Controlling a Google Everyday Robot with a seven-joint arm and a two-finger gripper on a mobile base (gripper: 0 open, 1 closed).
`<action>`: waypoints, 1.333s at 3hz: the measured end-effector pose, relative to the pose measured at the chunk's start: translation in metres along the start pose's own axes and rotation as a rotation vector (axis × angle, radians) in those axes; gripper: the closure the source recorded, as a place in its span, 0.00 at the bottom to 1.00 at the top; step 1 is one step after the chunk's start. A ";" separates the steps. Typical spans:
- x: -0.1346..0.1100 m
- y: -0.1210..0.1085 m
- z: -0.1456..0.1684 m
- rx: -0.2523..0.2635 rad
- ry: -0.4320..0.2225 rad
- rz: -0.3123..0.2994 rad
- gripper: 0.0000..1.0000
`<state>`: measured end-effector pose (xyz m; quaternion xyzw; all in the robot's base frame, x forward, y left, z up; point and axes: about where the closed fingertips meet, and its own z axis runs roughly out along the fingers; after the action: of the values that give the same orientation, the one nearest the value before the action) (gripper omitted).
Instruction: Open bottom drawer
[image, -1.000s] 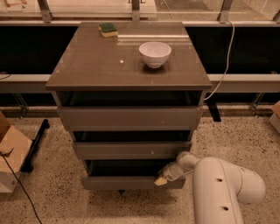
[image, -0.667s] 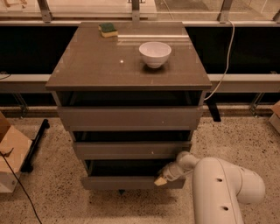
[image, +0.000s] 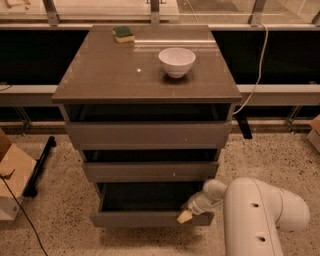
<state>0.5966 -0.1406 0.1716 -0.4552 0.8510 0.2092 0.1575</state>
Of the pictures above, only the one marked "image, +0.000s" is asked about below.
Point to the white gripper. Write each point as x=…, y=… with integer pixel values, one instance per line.
x=196, y=207

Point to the grey bottom drawer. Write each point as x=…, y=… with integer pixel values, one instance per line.
x=142, y=204

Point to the grey drawer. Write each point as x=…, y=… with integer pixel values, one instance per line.
x=150, y=172
x=142, y=204
x=140, y=136

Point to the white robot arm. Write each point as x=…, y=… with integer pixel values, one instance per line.
x=254, y=212

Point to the grey top drawer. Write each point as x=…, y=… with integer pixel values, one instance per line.
x=140, y=136

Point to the grey middle drawer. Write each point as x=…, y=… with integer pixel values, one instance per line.
x=150, y=172

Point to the grey drawer cabinet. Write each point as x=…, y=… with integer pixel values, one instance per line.
x=108, y=82

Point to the black stand foot right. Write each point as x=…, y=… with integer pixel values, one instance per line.
x=243, y=124

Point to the black stand foot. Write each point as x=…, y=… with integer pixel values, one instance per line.
x=31, y=190
x=243, y=124

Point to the cardboard box right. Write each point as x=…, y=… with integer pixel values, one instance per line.
x=314, y=135

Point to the cardboard box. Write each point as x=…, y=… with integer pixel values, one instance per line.
x=314, y=135
x=16, y=166

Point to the white ceramic bowl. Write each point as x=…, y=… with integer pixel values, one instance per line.
x=176, y=62

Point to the black stand foot left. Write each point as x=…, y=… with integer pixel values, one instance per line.
x=31, y=190

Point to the cardboard box left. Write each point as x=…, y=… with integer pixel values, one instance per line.
x=16, y=166

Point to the green yellow sponge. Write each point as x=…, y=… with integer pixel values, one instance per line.
x=123, y=34

